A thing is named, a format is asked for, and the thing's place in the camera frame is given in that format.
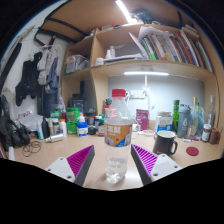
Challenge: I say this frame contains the white ceiling light tube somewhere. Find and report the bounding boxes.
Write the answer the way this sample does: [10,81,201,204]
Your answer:
[115,0,138,24]

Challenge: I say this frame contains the green container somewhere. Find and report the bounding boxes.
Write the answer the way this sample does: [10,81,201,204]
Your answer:
[65,107,80,135]

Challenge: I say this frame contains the grey shaker bottle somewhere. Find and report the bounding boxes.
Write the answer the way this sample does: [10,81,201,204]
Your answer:
[177,103,192,139]

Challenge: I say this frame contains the black elastic loops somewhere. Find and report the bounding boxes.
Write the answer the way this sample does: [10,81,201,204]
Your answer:
[21,139,43,158]

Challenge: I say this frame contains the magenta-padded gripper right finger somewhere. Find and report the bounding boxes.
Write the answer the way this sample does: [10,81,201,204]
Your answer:
[130,143,184,186]

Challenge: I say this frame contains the green-capped bottle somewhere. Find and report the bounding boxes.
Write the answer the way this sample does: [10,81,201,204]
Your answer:
[195,101,201,128]

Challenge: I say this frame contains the brown jar with white lid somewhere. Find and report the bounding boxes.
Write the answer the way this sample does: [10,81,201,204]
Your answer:
[201,123,213,143]

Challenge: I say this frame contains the white bottle with blue label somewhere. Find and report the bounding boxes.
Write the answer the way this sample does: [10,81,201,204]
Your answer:
[76,113,89,138]

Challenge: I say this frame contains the hanging dark clothes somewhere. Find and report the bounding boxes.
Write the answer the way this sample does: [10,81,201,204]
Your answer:
[14,49,61,108]

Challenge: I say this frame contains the pink pouch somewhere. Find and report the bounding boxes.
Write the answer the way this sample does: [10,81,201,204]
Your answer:
[135,108,150,131]

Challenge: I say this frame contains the yellow-capped bottle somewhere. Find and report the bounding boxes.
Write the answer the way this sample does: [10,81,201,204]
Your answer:
[191,96,199,136]

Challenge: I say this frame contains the black bag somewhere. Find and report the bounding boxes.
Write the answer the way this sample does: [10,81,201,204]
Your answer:
[0,94,31,153]

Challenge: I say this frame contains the black mug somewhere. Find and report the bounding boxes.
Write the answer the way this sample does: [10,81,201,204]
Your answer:
[152,130,179,156]

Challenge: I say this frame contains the tall clear glass bottle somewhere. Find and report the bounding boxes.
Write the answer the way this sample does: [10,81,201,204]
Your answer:
[207,95,216,128]

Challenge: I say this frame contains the dark green bottle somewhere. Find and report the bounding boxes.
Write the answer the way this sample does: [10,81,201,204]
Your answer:
[172,99,181,133]

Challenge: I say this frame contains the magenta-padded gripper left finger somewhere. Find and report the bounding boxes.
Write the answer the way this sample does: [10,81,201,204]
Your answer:
[44,144,96,187]

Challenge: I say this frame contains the flat round red coaster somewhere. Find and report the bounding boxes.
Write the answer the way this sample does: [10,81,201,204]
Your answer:
[185,146,200,157]

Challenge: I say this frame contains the white power strip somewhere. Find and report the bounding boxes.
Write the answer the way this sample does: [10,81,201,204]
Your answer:
[128,89,148,100]

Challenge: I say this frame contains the clear red-capped drink bottle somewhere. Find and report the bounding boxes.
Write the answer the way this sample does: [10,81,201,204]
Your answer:
[103,88,134,184]

